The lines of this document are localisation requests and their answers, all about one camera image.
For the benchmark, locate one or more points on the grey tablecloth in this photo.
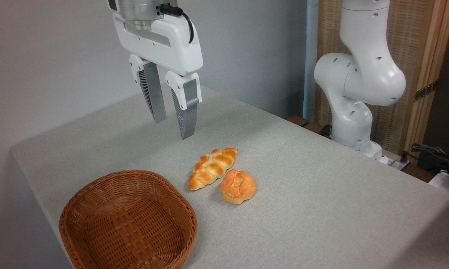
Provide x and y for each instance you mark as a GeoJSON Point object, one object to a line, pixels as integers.
{"type": "Point", "coordinates": [321, 224]}

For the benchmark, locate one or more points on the light blue vertical pipe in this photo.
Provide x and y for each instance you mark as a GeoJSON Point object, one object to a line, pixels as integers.
{"type": "Point", "coordinates": [310, 56]}

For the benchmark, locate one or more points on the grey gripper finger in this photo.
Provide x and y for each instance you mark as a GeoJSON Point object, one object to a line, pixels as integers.
{"type": "Point", "coordinates": [189, 116]}
{"type": "Point", "coordinates": [154, 93]}

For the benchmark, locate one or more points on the black metal screen hinge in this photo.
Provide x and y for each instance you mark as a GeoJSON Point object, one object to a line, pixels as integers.
{"type": "Point", "coordinates": [426, 90]}

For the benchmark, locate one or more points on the round knotted bread roll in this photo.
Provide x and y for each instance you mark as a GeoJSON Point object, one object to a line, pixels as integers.
{"type": "Point", "coordinates": [237, 186]}

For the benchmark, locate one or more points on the brown wicker basket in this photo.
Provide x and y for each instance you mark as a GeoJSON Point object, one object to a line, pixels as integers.
{"type": "Point", "coordinates": [127, 224]}

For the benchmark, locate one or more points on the long braided bread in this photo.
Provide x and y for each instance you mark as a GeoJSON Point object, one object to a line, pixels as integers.
{"type": "Point", "coordinates": [211, 168]}

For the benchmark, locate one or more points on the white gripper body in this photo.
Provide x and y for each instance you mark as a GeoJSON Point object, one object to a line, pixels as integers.
{"type": "Point", "coordinates": [172, 46]}

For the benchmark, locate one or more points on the brown wooden base block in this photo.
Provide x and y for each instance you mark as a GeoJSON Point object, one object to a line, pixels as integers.
{"type": "Point", "coordinates": [303, 122]}

